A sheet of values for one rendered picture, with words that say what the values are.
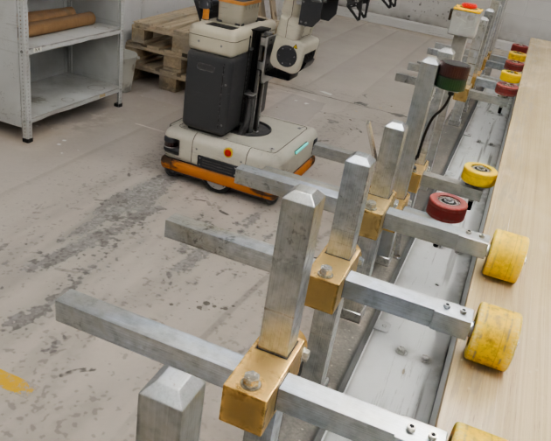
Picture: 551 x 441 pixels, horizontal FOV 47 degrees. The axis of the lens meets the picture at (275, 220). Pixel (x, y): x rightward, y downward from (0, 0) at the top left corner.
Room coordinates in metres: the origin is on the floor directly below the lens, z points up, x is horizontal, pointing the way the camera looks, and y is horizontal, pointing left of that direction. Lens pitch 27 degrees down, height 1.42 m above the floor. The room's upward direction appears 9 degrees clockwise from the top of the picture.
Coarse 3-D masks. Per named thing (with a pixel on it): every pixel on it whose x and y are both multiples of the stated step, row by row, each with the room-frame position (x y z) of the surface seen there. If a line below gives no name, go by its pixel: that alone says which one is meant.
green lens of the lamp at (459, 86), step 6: (438, 78) 1.26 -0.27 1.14; (444, 78) 1.25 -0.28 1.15; (438, 84) 1.26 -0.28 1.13; (444, 84) 1.25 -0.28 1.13; (450, 84) 1.25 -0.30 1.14; (456, 84) 1.25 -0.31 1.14; (462, 84) 1.25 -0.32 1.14; (450, 90) 1.25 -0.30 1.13; (456, 90) 1.25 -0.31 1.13; (462, 90) 1.25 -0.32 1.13
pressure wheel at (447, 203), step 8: (440, 192) 1.25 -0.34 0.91; (432, 200) 1.20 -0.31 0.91; (440, 200) 1.21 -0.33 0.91; (448, 200) 1.21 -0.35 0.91; (456, 200) 1.23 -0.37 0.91; (464, 200) 1.23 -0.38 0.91; (432, 208) 1.20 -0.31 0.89; (440, 208) 1.18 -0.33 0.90; (448, 208) 1.18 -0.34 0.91; (456, 208) 1.18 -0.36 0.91; (464, 208) 1.19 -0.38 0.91; (432, 216) 1.19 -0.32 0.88; (440, 216) 1.18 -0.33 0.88; (448, 216) 1.18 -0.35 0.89; (456, 216) 1.18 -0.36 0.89; (464, 216) 1.20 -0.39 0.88
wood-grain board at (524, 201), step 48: (528, 48) 3.32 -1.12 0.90; (528, 96) 2.28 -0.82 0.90; (528, 144) 1.71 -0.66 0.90; (528, 192) 1.35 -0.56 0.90; (480, 288) 0.89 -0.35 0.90; (528, 288) 0.92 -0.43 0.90; (528, 336) 0.78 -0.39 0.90; (480, 384) 0.65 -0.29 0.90; (528, 384) 0.67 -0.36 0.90; (528, 432) 0.58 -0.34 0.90
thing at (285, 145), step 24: (264, 120) 3.41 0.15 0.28; (168, 144) 3.05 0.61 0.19; (192, 144) 3.00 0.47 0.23; (216, 144) 2.97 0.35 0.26; (240, 144) 2.98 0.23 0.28; (264, 144) 3.03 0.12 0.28; (288, 144) 3.08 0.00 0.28; (312, 144) 3.34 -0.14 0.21; (168, 168) 3.04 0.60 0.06; (192, 168) 3.00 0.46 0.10; (216, 168) 2.95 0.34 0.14; (288, 168) 2.98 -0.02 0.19; (264, 192) 2.87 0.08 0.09
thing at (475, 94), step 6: (396, 78) 2.51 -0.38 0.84; (402, 78) 2.50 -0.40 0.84; (408, 78) 2.49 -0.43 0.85; (414, 78) 2.48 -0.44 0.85; (414, 84) 2.48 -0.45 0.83; (474, 90) 2.43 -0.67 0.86; (468, 96) 2.42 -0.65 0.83; (474, 96) 2.41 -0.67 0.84; (480, 96) 2.40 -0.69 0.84; (486, 96) 2.40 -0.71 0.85; (492, 96) 2.39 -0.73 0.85; (498, 96) 2.39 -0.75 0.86; (492, 102) 2.39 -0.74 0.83; (498, 102) 2.38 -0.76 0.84; (504, 102) 2.38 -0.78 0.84
